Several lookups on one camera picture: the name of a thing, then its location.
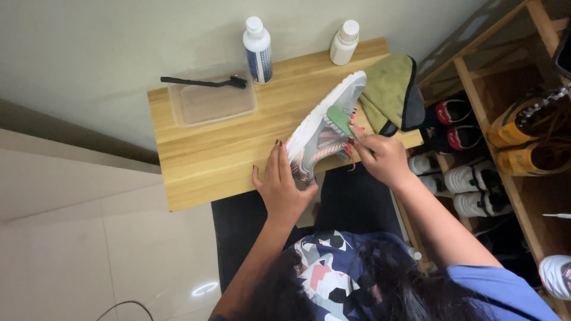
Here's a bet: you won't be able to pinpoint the green cleaning cloth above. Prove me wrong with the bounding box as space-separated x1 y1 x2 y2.
359 54 426 138

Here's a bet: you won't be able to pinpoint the black long-handled brush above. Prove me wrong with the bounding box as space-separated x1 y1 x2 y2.
160 76 248 89

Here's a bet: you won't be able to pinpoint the plain white bottle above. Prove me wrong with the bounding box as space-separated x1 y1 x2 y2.
330 20 360 67

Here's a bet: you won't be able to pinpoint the blue patterned shirt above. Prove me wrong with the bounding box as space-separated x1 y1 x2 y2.
285 229 562 321

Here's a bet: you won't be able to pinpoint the white sneaker with pink trim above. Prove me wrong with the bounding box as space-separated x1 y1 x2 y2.
538 254 571 301

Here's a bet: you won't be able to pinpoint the green shoe brush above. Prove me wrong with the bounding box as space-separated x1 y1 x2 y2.
326 105 356 137

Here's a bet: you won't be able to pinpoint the clear plastic container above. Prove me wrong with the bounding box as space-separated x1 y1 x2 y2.
168 70 259 128

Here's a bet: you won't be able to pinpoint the black trousers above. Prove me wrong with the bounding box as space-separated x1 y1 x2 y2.
211 162 403 292

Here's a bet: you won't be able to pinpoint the person's left hand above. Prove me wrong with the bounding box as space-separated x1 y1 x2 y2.
252 139 320 220

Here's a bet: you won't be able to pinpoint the white bottle with blue label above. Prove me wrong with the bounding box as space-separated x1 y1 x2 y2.
243 16 273 85

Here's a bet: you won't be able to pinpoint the wooden shoe rack with shoes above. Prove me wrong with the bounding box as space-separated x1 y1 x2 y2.
408 0 571 321

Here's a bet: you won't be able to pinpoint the thin dark cable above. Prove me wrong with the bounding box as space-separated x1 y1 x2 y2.
95 300 155 321

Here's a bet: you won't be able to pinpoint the grey sneaker with orange stripes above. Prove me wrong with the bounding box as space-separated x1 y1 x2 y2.
285 71 368 182

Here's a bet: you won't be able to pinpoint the person's right hand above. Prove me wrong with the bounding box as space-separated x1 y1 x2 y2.
347 123 414 188

